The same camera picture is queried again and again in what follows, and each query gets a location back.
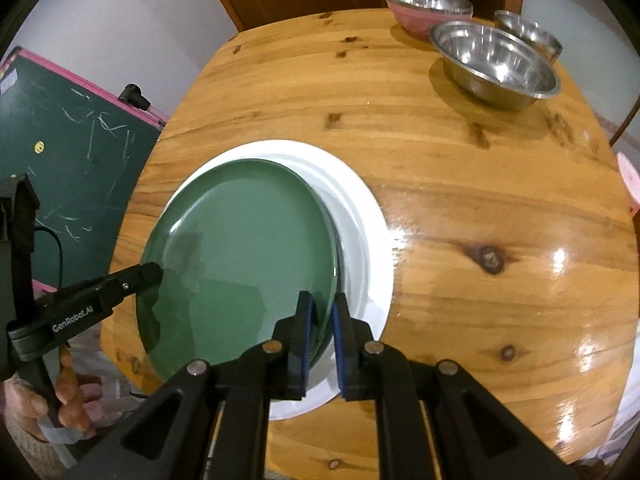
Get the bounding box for small steel bowl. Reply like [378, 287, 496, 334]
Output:
[494, 10, 564, 65]

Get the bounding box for green chalkboard easel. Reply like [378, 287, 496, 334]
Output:
[0, 46, 168, 291]

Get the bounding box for person's left hand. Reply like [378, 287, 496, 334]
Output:
[7, 347, 98, 443]

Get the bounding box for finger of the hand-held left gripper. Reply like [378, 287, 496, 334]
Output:
[106, 261, 165, 307]

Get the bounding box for person's left forearm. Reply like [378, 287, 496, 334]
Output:
[0, 425, 76, 480]

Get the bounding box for person's pink garment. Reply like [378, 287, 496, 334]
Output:
[65, 330, 151, 411]

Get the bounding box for pink bowl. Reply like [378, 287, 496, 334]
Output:
[387, 1, 473, 37]

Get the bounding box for large white plate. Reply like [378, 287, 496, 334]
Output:
[192, 139, 394, 421]

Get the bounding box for green plate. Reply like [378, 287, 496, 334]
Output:
[135, 159, 340, 381]

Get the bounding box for black cable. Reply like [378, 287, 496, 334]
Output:
[32, 225, 65, 291]

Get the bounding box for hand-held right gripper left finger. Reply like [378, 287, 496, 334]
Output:
[65, 290, 318, 480]

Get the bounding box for large steel bowl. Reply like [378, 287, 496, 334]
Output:
[429, 22, 562, 112]

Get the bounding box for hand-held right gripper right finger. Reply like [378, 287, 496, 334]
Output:
[332, 292, 581, 480]

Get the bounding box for pink plastic stool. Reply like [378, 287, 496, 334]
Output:
[616, 152, 640, 221]

